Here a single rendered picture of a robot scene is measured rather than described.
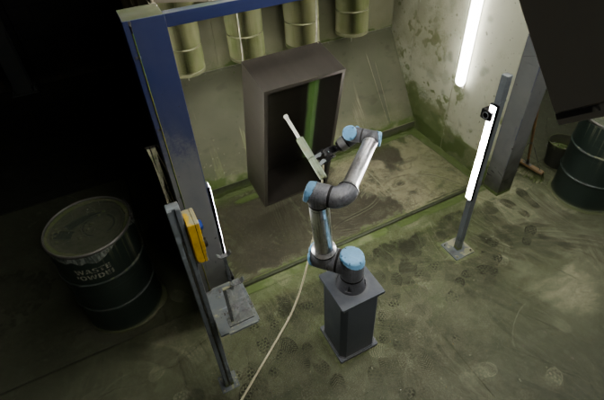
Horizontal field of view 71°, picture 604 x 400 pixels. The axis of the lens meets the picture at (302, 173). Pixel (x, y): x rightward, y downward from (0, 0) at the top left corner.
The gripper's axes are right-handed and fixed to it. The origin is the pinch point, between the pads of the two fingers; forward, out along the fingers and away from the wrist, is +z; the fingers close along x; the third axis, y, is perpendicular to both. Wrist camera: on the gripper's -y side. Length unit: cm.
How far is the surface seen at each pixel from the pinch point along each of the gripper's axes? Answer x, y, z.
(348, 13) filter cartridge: 118, 137, -77
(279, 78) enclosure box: 56, -9, -13
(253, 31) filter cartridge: 135, 77, -1
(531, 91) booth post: -36, 117, -158
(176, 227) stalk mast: -3, -103, 45
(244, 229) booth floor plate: -2, 91, 109
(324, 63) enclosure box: 53, 13, -40
